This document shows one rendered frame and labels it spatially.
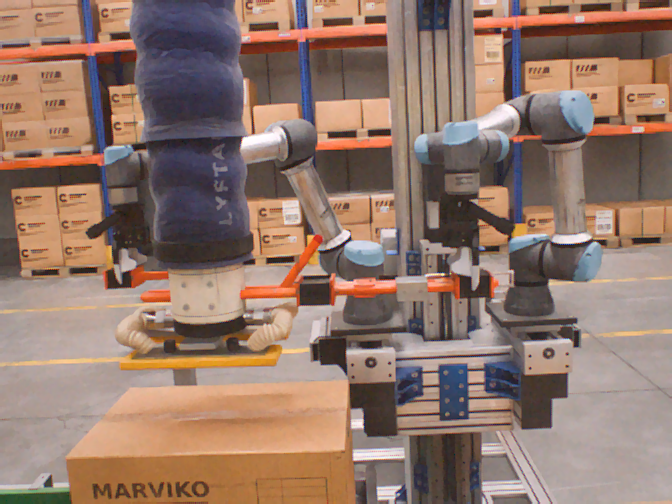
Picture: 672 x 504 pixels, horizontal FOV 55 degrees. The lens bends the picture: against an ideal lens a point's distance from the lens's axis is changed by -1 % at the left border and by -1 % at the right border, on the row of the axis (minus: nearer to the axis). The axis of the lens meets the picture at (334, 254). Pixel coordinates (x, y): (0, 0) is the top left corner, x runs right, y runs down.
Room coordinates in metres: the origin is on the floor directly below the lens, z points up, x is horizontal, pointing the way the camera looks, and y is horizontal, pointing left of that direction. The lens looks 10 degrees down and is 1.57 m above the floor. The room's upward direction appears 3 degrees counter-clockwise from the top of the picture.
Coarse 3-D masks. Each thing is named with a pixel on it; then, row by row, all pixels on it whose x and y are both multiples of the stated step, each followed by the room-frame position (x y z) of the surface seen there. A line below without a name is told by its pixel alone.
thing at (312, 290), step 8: (304, 280) 1.46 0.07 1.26; (312, 280) 1.46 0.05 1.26; (320, 280) 1.45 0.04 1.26; (328, 280) 1.45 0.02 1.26; (296, 288) 1.40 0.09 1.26; (304, 288) 1.39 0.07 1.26; (312, 288) 1.39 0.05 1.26; (320, 288) 1.39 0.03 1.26; (328, 288) 1.38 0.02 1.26; (304, 296) 1.40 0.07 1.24; (312, 296) 1.39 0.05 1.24; (320, 296) 1.39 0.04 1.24; (328, 296) 1.39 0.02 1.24; (336, 296) 1.46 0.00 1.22; (304, 304) 1.39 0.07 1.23; (312, 304) 1.39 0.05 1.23; (320, 304) 1.39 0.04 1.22; (328, 304) 1.38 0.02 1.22
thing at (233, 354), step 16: (160, 352) 1.36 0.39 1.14; (176, 352) 1.35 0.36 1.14; (192, 352) 1.35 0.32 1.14; (208, 352) 1.34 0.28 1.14; (224, 352) 1.33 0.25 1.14; (240, 352) 1.33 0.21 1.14; (256, 352) 1.32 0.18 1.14; (272, 352) 1.33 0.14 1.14; (128, 368) 1.32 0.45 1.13; (144, 368) 1.31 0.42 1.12; (160, 368) 1.31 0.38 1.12; (176, 368) 1.31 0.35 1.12
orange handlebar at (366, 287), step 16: (144, 272) 1.72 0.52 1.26; (160, 272) 1.72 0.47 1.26; (256, 288) 1.45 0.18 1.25; (288, 288) 1.42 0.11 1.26; (336, 288) 1.40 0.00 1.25; (352, 288) 1.40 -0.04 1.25; (368, 288) 1.40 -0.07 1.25; (384, 288) 1.40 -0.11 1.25; (432, 288) 1.39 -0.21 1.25; (448, 288) 1.39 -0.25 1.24
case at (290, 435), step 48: (240, 384) 1.65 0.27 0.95; (288, 384) 1.63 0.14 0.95; (336, 384) 1.61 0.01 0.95; (96, 432) 1.39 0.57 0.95; (144, 432) 1.38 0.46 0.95; (192, 432) 1.37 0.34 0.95; (240, 432) 1.35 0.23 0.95; (288, 432) 1.34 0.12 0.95; (336, 432) 1.33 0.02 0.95; (96, 480) 1.27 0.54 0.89; (144, 480) 1.27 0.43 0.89; (192, 480) 1.26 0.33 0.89; (240, 480) 1.26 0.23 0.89; (288, 480) 1.25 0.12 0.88; (336, 480) 1.25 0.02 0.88
